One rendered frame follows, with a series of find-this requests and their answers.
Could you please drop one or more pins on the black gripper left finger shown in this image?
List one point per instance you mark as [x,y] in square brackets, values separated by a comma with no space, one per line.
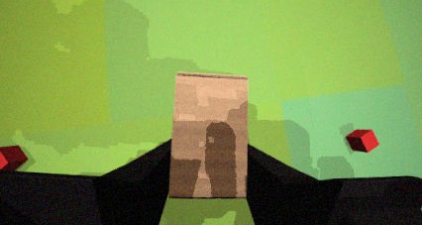
[133,194]

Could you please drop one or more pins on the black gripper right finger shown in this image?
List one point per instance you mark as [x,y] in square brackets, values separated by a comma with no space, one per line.
[278,194]

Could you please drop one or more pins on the red block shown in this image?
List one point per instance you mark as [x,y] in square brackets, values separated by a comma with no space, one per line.
[11,157]
[362,140]

